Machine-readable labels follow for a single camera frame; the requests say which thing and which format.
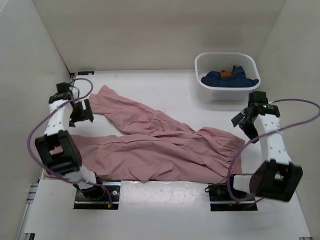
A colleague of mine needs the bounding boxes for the pink trousers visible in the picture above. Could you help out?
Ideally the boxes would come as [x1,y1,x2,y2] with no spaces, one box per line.
[43,85,246,185]

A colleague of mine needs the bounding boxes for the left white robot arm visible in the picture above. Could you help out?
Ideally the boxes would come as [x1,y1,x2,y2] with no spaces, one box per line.
[34,97,105,200]

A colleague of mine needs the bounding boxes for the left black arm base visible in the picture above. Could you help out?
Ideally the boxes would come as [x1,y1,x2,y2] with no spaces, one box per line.
[73,181,121,210]

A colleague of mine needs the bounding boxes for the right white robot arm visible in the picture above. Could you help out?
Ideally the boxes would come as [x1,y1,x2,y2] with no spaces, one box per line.
[224,103,303,202]

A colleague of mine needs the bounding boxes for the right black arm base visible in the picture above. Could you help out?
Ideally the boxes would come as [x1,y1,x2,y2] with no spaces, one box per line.
[204,184,258,212]

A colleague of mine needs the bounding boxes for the dark blue jeans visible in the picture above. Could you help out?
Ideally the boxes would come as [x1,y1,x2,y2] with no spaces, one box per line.
[201,65,259,88]

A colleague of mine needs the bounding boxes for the white plastic basket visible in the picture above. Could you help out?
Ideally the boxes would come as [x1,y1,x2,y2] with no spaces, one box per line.
[194,51,261,102]

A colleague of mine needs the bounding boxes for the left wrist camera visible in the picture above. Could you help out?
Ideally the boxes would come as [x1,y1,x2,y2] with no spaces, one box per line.
[54,82,74,100]

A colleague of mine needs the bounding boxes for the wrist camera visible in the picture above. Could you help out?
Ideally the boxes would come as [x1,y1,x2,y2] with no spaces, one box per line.
[54,82,74,100]
[248,91,269,106]

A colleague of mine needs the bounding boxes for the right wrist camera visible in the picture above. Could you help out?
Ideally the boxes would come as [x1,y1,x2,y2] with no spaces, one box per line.
[248,91,269,106]

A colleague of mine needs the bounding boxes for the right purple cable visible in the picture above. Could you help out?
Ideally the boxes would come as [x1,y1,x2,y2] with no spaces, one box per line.
[226,98,320,202]

